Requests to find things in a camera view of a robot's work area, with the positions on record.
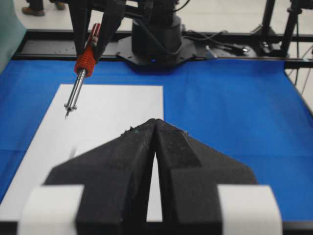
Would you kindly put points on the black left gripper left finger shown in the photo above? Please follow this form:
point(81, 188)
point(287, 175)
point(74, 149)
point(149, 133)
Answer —
point(116, 177)

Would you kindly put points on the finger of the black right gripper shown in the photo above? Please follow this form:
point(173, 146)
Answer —
point(80, 13)
point(113, 14)

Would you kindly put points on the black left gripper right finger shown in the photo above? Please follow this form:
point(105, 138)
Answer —
point(189, 172)

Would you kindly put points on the red handled soldering iron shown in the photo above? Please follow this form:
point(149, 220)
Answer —
point(84, 67)

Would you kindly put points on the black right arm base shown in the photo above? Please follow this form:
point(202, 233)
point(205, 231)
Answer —
point(155, 45)

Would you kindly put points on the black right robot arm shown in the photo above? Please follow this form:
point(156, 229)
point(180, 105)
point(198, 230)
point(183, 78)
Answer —
point(157, 18)

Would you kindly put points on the small white raised plate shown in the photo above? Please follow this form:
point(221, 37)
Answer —
point(84, 146)

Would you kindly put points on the large white base board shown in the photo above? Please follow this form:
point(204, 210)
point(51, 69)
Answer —
point(104, 112)

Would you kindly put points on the blue table cloth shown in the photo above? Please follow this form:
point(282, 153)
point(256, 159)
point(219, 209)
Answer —
point(247, 110)

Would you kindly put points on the black aluminium frame rail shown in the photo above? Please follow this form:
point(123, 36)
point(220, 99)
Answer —
point(59, 45)

